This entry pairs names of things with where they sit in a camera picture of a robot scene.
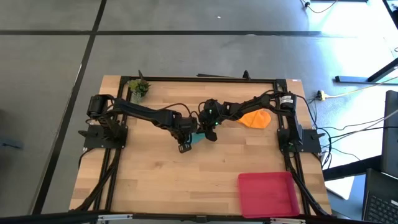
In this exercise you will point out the black aluminium table frame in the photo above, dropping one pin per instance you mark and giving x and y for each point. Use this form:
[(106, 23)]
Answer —
[(202, 79)]

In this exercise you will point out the blue floor bar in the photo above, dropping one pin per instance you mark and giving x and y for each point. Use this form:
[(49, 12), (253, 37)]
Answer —
[(351, 79)]

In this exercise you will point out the teal microfiber towel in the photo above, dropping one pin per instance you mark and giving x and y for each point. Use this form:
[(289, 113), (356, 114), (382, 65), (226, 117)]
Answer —
[(197, 138)]

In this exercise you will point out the white paper sheet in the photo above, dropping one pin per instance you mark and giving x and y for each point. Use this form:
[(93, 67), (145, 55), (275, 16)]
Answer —
[(340, 186)]

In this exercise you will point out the small potted green plant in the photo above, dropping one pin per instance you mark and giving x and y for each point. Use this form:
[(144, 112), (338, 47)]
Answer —
[(139, 87)]

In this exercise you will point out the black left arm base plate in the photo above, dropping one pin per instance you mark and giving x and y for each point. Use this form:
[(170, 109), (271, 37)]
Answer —
[(93, 141)]

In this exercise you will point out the black floor beam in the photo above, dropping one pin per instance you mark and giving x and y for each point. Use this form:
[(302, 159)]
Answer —
[(351, 169)]

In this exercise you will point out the red plastic basket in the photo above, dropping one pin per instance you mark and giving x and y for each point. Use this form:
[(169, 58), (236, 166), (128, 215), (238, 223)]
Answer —
[(267, 194)]

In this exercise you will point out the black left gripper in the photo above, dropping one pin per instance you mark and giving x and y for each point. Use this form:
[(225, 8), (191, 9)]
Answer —
[(185, 126)]

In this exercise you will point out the black slanted desk leg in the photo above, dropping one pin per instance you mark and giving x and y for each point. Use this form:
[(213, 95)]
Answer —
[(384, 70)]

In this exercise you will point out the black laptop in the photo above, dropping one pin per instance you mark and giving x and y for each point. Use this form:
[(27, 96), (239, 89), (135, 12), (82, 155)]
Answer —
[(381, 202)]

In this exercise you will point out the yellow power plug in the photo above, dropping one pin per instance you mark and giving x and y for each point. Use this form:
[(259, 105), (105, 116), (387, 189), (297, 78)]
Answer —
[(321, 95)]

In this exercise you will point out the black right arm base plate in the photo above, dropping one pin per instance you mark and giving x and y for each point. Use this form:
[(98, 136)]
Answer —
[(311, 140)]

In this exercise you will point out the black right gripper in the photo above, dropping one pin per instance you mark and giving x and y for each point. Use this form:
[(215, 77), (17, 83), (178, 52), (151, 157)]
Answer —
[(210, 115)]

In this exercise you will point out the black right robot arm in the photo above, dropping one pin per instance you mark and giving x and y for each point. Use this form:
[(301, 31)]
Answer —
[(248, 107)]

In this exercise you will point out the silver metal bracket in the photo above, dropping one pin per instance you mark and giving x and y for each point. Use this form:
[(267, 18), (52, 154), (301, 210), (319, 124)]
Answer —
[(115, 217), (287, 221)]

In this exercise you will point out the black monitor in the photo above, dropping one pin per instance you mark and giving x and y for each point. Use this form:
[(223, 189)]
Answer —
[(391, 133)]

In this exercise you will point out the orange microfiber towel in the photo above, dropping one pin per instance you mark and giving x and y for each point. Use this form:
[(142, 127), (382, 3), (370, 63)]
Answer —
[(256, 119)]

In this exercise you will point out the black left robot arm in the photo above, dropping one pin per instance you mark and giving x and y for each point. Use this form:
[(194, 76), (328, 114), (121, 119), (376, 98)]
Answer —
[(140, 110)]

